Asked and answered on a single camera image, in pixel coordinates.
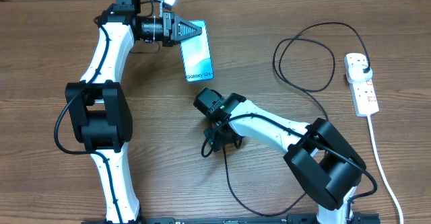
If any blue-screen smartphone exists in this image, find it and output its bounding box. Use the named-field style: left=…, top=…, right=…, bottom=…
left=180, top=20, right=214, bottom=83

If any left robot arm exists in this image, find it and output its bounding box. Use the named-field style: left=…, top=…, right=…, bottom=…
left=54, top=0, right=203, bottom=223

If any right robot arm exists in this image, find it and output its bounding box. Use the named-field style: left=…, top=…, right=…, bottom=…
left=193, top=87, right=366, bottom=223

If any white charger plug adapter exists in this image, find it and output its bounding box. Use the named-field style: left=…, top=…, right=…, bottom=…
left=346, top=65, right=373, bottom=84

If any white power strip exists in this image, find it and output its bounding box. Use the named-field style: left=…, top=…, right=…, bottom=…
left=344, top=52, right=379, bottom=117

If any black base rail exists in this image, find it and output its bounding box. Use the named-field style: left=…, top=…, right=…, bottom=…
left=81, top=213, right=380, bottom=224

